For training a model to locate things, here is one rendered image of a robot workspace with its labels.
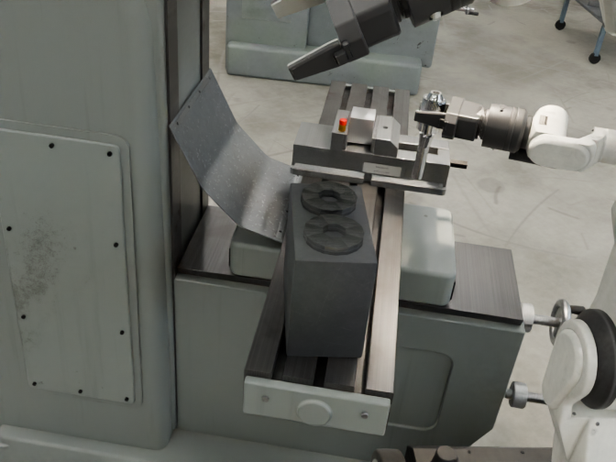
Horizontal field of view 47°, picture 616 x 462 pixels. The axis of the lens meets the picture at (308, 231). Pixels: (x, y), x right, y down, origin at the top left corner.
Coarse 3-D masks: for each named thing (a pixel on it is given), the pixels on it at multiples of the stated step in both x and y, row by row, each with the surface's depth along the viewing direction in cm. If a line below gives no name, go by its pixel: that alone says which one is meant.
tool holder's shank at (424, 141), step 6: (420, 132) 147; (420, 138) 146; (426, 138) 145; (432, 138) 146; (420, 144) 147; (426, 144) 146; (420, 150) 147; (426, 150) 147; (420, 156) 148; (426, 156) 148; (414, 162) 150; (420, 162) 149; (414, 168) 150; (420, 168) 149; (414, 174) 151; (420, 174) 150
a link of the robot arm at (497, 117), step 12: (456, 96) 145; (456, 108) 140; (468, 108) 141; (480, 108) 140; (492, 108) 138; (504, 108) 138; (456, 120) 137; (468, 120) 138; (480, 120) 138; (492, 120) 137; (504, 120) 136; (444, 132) 138; (456, 132) 140; (468, 132) 139; (480, 132) 140; (492, 132) 137; (504, 132) 137; (492, 144) 139
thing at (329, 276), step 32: (320, 192) 114; (352, 192) 115; (288, 224) 120; (320, 224) 106; (352, 224) 107; (288, 256) 116; (320, 256) 102; (352, 256) 102; (288, 288) 112; (320, 288) 104; (352, 288) 104; (288, 320) 109; (320, 320) 107; (352, 320) 107; (288, 352) 110; (320, 352) 111; (352, 352) 111
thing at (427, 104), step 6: (426, 102) 141; (432, 102) 140; (438, 102) 140; (444, 102) 141; (426, 108) 141; (432, 108) 141; (438, 108) 141; (444, 108) 142; (420, 126) 144; (426, 126) 143; (432, 126) 143
